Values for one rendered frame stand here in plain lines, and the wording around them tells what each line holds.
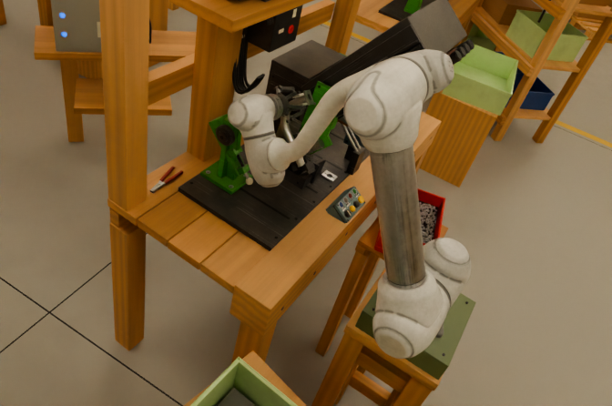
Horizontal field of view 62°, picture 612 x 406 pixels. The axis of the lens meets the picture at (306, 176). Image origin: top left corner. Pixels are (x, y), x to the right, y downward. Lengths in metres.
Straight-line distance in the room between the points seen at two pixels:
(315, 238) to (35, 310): 1.43
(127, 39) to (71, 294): 1.57
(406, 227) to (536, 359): 1.99
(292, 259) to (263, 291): 0.17
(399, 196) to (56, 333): 1.84
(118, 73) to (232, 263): 0.68
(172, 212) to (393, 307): 0.86
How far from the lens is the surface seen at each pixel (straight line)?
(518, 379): 3.00
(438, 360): 1.62
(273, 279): 1.65
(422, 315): 1.35
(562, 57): 4.64
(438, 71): 1.21
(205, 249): 1.72
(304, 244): 1.77
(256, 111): 1.55
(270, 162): 1.55
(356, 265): 2.09
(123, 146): 1.66
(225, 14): 1.60
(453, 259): 1.49
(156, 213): 1.83
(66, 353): 2.56
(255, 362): 1.61
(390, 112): 1.05
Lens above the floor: 2.18
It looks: 39 degrees down
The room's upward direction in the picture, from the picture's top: 15 degrees clockwise
